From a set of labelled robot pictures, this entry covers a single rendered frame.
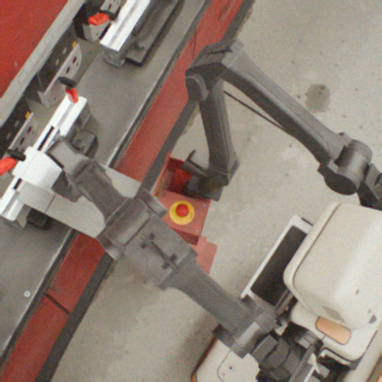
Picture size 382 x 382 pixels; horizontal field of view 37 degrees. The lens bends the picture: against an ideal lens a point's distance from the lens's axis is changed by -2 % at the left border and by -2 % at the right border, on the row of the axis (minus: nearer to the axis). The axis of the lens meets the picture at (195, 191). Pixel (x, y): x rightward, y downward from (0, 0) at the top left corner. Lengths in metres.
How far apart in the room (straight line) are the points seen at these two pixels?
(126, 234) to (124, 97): 0.91
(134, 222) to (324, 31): 2.30
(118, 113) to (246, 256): 1.03
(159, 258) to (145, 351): 1.57
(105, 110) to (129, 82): 0.12
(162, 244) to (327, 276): 0.36
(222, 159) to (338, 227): 0.44
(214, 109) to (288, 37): 1.68
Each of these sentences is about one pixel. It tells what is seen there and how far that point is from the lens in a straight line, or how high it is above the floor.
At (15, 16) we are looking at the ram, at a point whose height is 1.53.
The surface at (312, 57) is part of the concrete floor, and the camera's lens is 2.93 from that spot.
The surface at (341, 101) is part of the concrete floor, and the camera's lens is 2.85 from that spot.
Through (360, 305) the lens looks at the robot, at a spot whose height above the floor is 1.35.
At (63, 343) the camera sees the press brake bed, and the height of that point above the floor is 0.05.
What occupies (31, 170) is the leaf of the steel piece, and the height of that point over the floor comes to 1.00.
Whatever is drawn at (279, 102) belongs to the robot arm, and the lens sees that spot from 1.21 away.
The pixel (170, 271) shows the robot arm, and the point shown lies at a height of 1.57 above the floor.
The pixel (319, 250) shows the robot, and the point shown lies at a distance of 1.12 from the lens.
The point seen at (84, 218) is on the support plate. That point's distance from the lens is 1.46.
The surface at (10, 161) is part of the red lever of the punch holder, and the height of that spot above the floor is 1.29.
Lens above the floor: 2.39
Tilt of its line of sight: 70 degrees down
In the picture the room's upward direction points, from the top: 10 degrees clockwise
